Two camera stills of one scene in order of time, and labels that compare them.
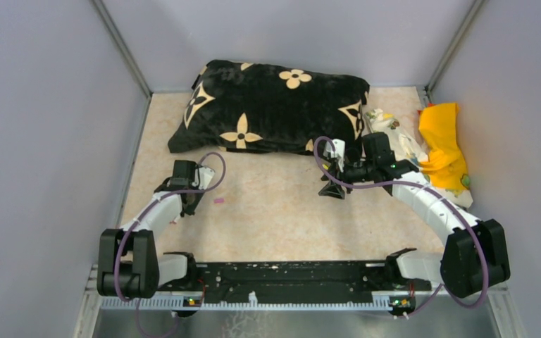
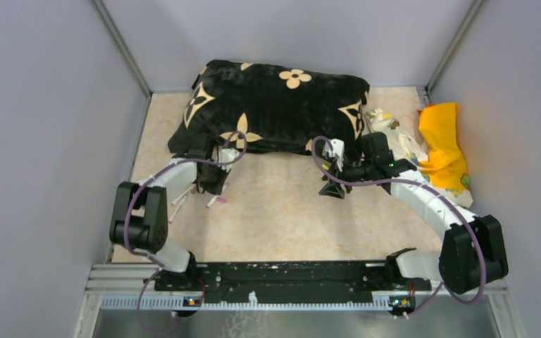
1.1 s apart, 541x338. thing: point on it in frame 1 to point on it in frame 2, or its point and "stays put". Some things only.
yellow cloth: [446, 164] stays put
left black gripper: [189, 202] to [209, 172]
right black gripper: [332, 189] stays put
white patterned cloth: [403, 146] stays put
